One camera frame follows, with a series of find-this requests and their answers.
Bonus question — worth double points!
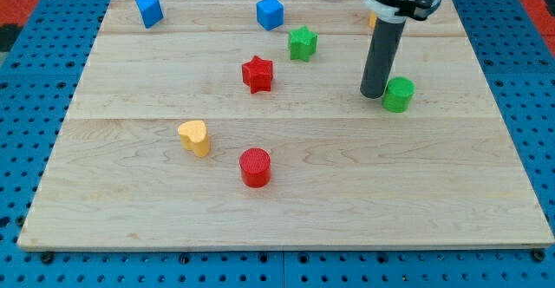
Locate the yellow heart block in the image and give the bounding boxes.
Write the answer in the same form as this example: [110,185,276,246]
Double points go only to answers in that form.
[177,120,211,158]

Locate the light wooden board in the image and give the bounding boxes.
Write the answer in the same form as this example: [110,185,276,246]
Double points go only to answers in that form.
[18,0,554,252]

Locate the blue cube block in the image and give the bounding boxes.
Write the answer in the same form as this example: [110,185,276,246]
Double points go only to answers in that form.
[256,0,284,30]

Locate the blue triangular block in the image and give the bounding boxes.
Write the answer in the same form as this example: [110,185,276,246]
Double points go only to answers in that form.
[135,0,164,29]

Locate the yellow block behind rod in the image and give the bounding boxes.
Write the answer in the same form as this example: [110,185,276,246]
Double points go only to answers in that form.
[369,11,377,29]

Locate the green cylinder block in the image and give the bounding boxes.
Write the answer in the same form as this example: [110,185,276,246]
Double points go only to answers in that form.
[382,76,415,113]

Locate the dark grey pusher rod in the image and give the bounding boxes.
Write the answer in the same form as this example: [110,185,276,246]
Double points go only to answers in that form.
[360,19,405,99]

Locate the green star block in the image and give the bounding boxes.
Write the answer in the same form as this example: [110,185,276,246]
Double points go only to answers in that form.
[288,26,318,62]

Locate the red cylinder block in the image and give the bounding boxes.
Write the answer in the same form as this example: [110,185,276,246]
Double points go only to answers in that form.
[239,147,271,188]

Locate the red star block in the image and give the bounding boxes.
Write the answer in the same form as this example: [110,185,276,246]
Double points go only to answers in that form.
[241,56,274,94]

